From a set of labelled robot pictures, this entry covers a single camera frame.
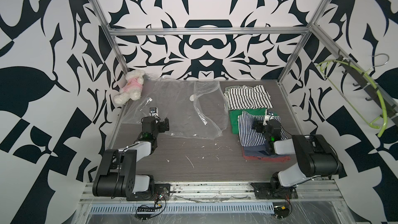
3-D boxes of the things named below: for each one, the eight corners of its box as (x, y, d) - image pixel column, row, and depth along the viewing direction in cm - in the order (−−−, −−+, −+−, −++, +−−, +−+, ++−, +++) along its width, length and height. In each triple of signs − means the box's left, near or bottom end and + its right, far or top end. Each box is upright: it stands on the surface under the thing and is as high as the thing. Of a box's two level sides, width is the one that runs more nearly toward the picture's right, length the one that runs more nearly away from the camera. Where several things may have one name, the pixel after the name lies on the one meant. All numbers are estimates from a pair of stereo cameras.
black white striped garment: (227, 113, 106) (229, 106, 99) (224, 91, 118) (226, 83, 112) (269, 114, 106) (273, 106, 99) (261, 91, 118) (265, 83, 112)
